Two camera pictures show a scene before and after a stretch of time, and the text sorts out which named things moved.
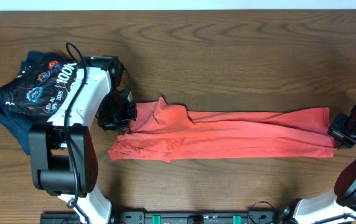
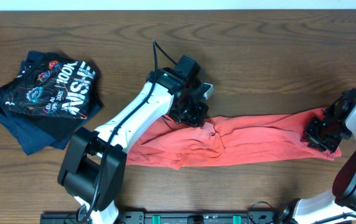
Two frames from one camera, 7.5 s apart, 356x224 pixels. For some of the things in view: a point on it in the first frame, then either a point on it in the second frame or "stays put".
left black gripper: (121, 126) to (202, 111)
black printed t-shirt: (40, 85) stays put
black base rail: (175, 217) stays put
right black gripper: (337, 130) to (311, 136)
